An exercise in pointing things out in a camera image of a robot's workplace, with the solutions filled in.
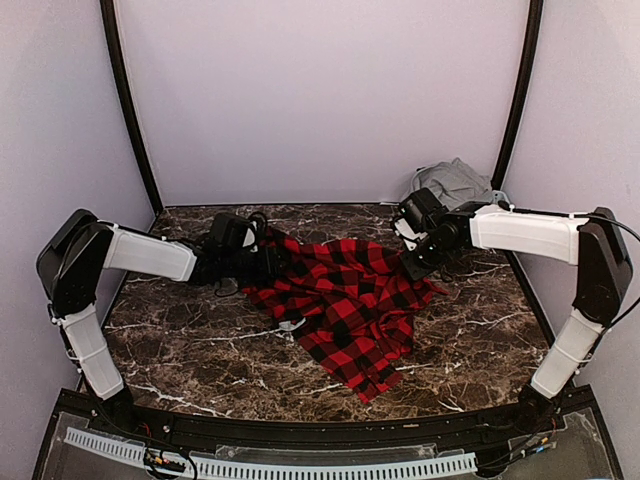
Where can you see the light blue plastic basket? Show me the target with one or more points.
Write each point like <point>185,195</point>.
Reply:
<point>500,197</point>

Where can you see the white slotted cable duct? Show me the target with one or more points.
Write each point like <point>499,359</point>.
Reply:
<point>234,462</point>

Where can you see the black left frame post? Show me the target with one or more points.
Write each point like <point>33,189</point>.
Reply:
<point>126,101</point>

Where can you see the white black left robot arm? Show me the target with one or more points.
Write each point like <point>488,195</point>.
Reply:
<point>71,264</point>

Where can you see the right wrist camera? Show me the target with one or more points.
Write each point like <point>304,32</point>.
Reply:
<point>403,230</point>

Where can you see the black frame post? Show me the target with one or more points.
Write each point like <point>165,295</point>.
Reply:
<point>126,101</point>
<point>525,69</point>

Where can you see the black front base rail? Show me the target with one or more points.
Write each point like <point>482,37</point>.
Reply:
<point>481,428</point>

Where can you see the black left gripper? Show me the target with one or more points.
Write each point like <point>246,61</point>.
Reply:
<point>269,265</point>

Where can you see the black right frame post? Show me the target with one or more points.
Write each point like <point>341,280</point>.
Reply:
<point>525,69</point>

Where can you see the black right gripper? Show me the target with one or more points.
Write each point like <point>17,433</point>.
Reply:
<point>415,271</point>

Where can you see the red black plaid shirt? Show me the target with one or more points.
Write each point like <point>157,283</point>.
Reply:
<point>349,304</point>

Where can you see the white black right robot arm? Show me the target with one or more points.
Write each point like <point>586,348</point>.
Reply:
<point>592,242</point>

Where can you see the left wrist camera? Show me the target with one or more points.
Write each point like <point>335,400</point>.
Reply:
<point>257,227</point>

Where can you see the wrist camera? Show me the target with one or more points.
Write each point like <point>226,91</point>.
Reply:
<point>403,230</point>
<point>257,227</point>

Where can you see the grey long sleeve shirt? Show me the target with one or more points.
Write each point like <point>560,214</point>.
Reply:
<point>453,183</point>

